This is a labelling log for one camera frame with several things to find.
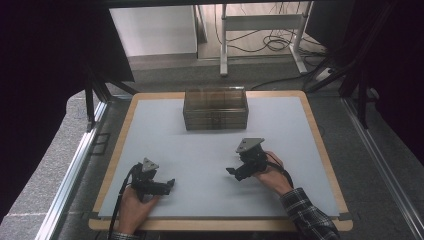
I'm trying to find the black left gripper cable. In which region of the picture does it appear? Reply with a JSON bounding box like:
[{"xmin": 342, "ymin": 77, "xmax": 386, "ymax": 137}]
[{"xmin": 108, "ymin": 163, "xmax": 143, "ymax": 240}]

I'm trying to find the long black floor cable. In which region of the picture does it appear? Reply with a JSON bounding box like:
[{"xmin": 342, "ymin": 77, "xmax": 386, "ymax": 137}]
[{"xmin": 249, "ymin": 73, "xmax": 313, "ymax": 91}]

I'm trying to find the black metal stand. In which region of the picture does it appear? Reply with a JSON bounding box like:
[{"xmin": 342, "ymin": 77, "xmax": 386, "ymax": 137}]
[
  {"xmin": 305, "ymin": 2, "xmax": 398, "ymax": 130},
  {"xmin": 82, "ymin": 64, "xmax": 138, "ymax": 132}
]

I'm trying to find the aluminium frame rail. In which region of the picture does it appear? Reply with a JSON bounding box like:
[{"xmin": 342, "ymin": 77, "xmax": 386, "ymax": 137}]
[
  {"xmin": 34, "ymin": 100, "xmax": 110, "ymax": 240},
  {"xmin": 342, "ymin": 97, "xmax": 424, "ymax": 240}
]

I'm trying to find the white power strip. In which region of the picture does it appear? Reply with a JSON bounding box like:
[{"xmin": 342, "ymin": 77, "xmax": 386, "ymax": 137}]
[{"xmin": 315, "ymin": 67, "xmax": 335, "ymax": 83}]

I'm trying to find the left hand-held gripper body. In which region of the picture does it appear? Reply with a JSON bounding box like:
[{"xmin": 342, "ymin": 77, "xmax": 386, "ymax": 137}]
[{"xmin": 130, "ymin": 157, "xmax": 168, "ymax": 202}]

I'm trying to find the white cabinet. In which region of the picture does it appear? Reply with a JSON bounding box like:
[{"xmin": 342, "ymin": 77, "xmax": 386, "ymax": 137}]
[{"xmin": 109, "ymin": 5, "xmax": 199, "ymax": 58}]

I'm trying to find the person's left hand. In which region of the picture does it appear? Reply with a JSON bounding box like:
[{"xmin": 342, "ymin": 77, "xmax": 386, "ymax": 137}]
[{"xmin": 115, "ymin": 193, "xmax": 162, "ymax": 235}]

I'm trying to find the clear brown drawer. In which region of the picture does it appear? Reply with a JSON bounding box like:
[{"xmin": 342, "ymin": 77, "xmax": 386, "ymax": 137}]
[{"xmin": 184, "ymin": 122, "xmax": 249, "ymax": 131}]

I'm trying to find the grey table mat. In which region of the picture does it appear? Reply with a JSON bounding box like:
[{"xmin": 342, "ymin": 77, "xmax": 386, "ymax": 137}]
[{"xmin": 98, "ymin": 96, "xmax": 341, "ymax": 220}]

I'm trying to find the black curtain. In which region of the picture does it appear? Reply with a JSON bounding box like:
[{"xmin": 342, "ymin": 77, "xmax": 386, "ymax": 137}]
[
  {"xmin": 0, "ymin": 0, "xmax": 135, "ymax": 222},
  {"xmin": 344, "ymin": 0, "xmax": 424, "ymax": 165}
]

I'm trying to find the white metal table frame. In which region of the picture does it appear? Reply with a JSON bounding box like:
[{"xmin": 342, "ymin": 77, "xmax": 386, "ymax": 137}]
[{"xmin": 219, "ymin": 2, "xmax": 313, "ymax": 77}]

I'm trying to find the tangle of black floor cables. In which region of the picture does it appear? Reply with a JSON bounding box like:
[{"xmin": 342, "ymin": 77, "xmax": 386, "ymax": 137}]
[{"xmin": 214, "ymin": 2, "xmax": 327, "ymax": 57}]

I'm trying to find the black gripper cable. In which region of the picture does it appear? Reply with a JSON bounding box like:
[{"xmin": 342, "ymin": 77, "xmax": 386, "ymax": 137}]
[
  {"xmin": 264, "ymin": 151, "xmax": 295, "ymax": 189},
  {"xmin": 108, "ymin": 163, "xmax": 143, "ymax": 240}
]

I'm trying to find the person's right hand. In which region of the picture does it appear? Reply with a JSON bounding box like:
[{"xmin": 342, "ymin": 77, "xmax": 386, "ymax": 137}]
[{"xmin": 253, "ymin": 151, "xmax": 295, "ymax": 196}]

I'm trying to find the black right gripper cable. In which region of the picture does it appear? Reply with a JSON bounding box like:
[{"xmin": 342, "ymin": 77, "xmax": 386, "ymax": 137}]
[{"xmin": 264, "ymin": 151, "xmax": 295, "ymax": 189}]

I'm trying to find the clear brown drawer box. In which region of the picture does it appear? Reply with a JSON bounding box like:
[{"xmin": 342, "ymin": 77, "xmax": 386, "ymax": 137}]
[{"xmin": 182, "ymin": 86, "xmax": 250, "ymax": 131}]

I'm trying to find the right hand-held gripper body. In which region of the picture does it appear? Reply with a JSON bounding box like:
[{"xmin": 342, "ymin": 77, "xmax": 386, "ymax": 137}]
[{"xmin": 235, "ymin": 137, "xmax": 268, "ymax": 178}]

